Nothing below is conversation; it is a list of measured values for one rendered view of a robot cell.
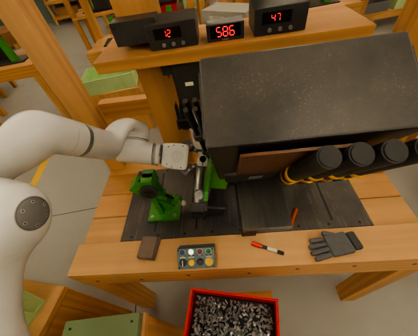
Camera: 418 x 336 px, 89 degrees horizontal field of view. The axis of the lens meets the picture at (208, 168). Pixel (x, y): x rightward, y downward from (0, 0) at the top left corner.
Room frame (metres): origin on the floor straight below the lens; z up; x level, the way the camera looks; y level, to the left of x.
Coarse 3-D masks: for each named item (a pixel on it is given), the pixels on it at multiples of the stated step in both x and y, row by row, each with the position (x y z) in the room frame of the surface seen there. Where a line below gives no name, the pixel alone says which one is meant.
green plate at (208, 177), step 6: (210, 162) 0.51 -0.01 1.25; (210, 168) 0.48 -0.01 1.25; (204, 174) 0.60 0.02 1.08; (210, 174) 0.48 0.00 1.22; (216, 174) 0.49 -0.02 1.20; (204, 180) 0.57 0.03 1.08; (210, 180) 0.48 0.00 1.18; (216, 180) 0.49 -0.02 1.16; (222, 180) 0.49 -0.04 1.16; (204, 186) 0.53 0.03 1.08; (210, 186) 0.50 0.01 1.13; (216, 186) 0.49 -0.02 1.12; (222, 186) 0.49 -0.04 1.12
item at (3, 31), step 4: (0, 28) 8.53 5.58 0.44; (4, 28) 8.47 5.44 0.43; (0, 32) 7.96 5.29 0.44; (4, 32) 7.86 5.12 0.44; (8, 32) 7.85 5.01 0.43; (4, 36) 7.77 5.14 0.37; (8, 36) 7.78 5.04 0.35; (12, 36) 7.89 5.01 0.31; (8, 40) 7.77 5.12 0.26; (12, 40) 7.78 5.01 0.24; (8, 44) 7.77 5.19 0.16; (12, 44) 8.29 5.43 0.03; (16, 44) 7.77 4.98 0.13; (16, 48) 7.76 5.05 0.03
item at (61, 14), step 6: (48, 0) 10.12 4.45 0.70; (54, 0) 9.85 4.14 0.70; (60, 0) 9.81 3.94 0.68; (72, 0) 9.80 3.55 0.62; (90, 0) 9.84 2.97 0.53; (48, 6) 9.84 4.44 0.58; (54, 6) 10.27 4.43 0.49; (60, 6) 10.16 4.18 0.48; (72, 6) 9.91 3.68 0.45; (78, 6) 10.00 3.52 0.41; (60, 12) 9.91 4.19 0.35; (66, 12) 9.91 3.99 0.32; (54, 18) 9.80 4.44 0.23; (60, 18) 9.80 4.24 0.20; (66, 18) 9.80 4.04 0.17
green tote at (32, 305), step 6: (24, 294) 0.31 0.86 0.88; (30, 294) 0.32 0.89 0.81; (24, 300) 0.28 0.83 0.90; (30, 300) 0.28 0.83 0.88; (36, 300) 0.29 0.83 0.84; (42, 300) 0.29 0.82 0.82; (24, 306) 0.26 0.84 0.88; (30, 306) 0.26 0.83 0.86; (36, 306) 0.27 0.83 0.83; (42, 306) 0.27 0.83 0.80; (24, 312) 0.24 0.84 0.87; (30, 312) 0.25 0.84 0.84; (36, 312) 0.25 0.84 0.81; (30, 318) 0.23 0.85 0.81; (30, 324) 0.21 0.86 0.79
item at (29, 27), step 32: (0, 0) 0.93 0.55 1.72; (32, 0) 1.01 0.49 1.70; (128, 0) 0.88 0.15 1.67; (416, 0) 0.80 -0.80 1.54; (32, 32) 0.93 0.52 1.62; (416, 32) 0.75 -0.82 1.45; (64, 64) 0.97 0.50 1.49; (64, 96) 0.93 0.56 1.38; (160, 96) 0.88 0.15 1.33; (160, 128) 0.89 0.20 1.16; (192, 160) 0.87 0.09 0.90
